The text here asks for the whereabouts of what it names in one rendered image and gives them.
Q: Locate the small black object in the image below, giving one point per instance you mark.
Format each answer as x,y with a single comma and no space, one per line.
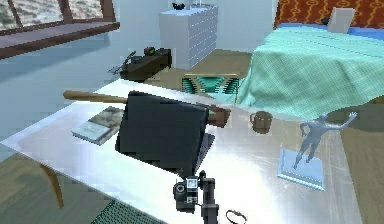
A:
178,6

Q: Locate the black laptop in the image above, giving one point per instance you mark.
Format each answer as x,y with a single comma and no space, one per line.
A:
160,130

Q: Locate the grey book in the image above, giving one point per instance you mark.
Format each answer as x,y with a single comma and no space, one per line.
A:
96,126

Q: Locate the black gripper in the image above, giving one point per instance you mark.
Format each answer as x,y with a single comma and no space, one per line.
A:
180,191

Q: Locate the white chest of drawers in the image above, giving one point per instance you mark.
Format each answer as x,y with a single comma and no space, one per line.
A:
190,36

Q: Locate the black alarm clock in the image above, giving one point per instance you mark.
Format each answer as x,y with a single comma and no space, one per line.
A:
149,51

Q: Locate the white desk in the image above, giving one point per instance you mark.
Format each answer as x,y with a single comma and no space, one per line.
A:
250,166

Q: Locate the bed with green blanket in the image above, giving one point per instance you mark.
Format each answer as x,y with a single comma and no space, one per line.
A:
310,70

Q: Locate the brown mug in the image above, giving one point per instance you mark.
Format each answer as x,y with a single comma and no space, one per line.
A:
261,122

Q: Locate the brown framed window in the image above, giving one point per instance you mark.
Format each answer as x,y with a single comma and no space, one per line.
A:
50,30

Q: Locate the brown wooden baseball bat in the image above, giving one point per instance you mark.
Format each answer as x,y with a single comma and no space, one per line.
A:
96,97

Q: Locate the green mesh chair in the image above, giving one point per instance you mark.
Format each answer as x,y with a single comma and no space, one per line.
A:
126,215

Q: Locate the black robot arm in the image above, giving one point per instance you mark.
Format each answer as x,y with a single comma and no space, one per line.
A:
208,200

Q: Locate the dark brown side table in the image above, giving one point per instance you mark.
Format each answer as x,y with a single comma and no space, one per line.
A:
146,66

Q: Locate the black wrist watch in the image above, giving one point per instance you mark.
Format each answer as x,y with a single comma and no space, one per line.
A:
233,218

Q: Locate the pale blue figure statue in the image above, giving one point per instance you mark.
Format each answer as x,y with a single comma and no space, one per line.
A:
311,140

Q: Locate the wooden chair with green seat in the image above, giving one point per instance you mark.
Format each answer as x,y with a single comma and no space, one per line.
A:
210,83

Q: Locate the white pillow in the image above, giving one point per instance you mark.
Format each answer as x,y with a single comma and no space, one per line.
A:
340,20

